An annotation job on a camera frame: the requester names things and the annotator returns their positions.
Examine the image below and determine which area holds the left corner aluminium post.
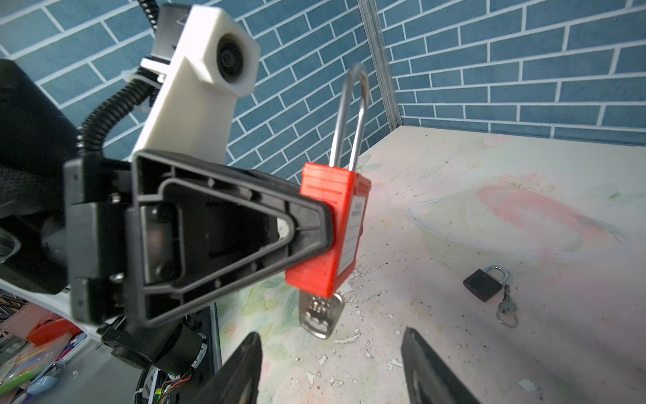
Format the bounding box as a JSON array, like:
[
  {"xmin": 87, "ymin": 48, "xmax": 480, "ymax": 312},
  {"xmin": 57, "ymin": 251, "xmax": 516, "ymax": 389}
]
[{"xmin": 358, "ymin": 0, "xmax": 402, "ymax": 131}]

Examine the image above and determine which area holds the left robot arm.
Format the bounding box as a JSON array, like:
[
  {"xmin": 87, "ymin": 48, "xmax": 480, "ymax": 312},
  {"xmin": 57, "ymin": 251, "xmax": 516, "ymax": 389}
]
[{"xmin": 1, "ymin": 1, "xmax": 334, "ymax": 403}]

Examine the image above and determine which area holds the key of red padlock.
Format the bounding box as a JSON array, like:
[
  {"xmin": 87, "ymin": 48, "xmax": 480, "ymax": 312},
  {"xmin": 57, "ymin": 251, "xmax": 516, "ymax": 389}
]
[{"xmin": 299, "ymin": 291, "xmax": 344, "ymax": 339}]

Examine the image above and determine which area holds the key of black padlock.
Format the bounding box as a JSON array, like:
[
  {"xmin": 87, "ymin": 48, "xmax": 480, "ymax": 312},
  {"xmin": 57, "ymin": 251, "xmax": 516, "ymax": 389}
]
[{"xmin": 496, "ymin": 284, "xmax": 519, "ymax": 328}]

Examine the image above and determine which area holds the black padlock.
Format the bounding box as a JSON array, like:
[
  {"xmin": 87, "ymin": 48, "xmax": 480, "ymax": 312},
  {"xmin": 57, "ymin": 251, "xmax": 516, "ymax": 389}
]
[{"xmin": 463, "ymin": 265, "xmax": 510, "ymax": 302}]

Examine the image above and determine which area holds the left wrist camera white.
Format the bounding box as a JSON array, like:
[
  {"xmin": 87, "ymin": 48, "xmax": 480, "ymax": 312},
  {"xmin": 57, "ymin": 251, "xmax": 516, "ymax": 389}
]
[{"xmin": 134, "ymin": 3, "xmax": 261, "ymax": 164}]

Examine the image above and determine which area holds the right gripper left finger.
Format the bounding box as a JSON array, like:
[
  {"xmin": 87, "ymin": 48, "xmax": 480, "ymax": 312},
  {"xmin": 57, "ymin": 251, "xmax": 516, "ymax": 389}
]
[{"xmin": 190, "ymin": 332, "xmax": 262, "ymax": 404}]

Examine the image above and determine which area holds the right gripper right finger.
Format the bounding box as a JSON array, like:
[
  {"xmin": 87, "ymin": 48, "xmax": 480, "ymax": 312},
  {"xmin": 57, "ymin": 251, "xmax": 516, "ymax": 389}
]
[{"xmin": 401, "ymin": 328, "xmax": 479, "ymax": 404}]

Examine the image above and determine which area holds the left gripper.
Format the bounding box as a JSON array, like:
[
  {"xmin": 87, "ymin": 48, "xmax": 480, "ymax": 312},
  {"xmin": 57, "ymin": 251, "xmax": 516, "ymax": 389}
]
[{"xmin": 63, "ymin": 149, "xmax": 334, "ymax": 328}]

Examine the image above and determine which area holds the red safety padlock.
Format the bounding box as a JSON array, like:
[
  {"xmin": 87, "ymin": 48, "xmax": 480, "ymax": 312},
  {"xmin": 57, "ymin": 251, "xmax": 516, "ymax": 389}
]
[{"xmin": 286, "ymin": 63, "xmax": 372, "ymax": 299}]

